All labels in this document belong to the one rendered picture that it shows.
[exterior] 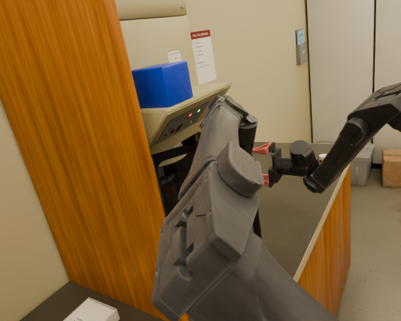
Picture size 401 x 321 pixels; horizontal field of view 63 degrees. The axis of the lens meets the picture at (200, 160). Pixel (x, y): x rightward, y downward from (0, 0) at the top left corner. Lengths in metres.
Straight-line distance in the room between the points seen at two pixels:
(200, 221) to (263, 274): 0.05
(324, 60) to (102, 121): 3.21
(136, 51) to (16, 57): 0.29
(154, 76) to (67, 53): 0.19
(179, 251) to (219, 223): 0.04
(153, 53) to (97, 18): 0.24
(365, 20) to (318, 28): 0.42
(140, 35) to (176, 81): 0.16
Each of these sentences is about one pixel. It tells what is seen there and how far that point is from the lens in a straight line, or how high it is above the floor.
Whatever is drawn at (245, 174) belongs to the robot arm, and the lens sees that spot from 0.28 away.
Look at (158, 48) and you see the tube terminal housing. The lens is 0.91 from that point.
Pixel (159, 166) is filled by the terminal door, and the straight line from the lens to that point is 0.85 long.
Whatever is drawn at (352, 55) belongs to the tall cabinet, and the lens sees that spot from 3.72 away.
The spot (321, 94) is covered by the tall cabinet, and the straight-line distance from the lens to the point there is 3.84.
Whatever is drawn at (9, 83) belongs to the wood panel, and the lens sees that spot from 1.01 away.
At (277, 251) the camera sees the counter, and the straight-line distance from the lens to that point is 1.16.
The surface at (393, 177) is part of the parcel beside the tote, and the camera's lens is 3.62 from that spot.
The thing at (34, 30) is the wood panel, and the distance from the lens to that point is 0.86.
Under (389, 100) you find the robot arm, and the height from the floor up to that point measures 1.50.
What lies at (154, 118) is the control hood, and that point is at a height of 1.49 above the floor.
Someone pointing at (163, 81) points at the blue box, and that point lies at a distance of 0.74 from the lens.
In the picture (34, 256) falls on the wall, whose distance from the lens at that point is 1.22.
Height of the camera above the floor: 1.65
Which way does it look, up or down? 20 degrees down
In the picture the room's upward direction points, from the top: 10 degrees counter-clockwise
